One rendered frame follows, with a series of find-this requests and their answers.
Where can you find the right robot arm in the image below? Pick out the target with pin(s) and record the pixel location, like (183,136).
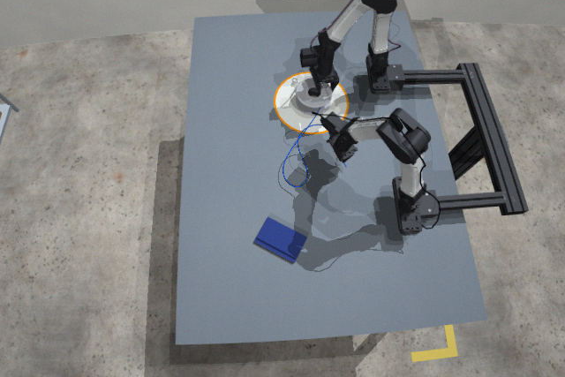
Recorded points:
(331,39)

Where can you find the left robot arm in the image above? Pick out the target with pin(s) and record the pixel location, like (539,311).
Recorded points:
(409,189)

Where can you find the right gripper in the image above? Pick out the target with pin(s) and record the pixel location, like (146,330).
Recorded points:
(324,74)

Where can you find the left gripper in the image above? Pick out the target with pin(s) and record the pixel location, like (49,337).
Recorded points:
(342,152)

